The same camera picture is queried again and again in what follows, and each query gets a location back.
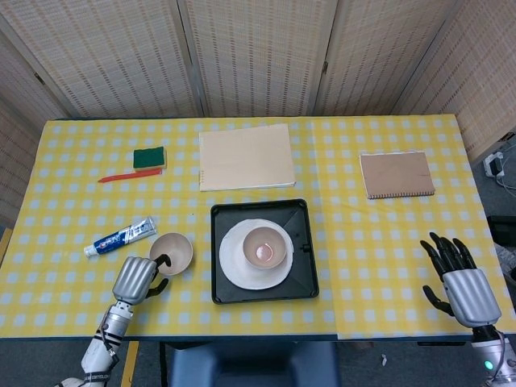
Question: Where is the blue and white toothpaste tube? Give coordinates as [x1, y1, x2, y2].
[83, 215, 156, 259]

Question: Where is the large beige notebook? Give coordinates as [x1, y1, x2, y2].
[198, 123, 298, 193]

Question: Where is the yellow checked tablecloth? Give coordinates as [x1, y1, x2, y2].
[0, 114, 516, 342]

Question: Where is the plain beige bowl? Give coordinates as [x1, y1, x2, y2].
[148, 232, 194, 277]

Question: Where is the black square plastic tray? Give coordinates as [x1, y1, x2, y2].
[210, 198, 320, 306]

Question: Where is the green and yellow sponge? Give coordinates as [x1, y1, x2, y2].
[133, 146, 167, 172]

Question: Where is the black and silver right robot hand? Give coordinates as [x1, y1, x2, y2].
[419, 231, 503, 328]

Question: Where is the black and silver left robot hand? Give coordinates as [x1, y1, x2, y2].
[111, 252, 173, 304]

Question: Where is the woven folding screen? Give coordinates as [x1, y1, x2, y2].
[0, 0, 516, 227]

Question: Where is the beige bowl with pink bottom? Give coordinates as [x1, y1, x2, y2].
[242, 226, 289, 270]

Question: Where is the white power adapter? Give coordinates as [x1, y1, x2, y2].
[483, 152, 507, 178]

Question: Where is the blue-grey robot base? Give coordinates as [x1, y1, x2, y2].
[167, 341, 342, 387]

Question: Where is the black box on floor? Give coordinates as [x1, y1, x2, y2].
[486, 215, 516, 246]

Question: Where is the brown spiral notebook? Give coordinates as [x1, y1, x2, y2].
[359, 151, 436, 200]

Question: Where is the white round plate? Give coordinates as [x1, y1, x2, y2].
[218, 218, 294, 291]

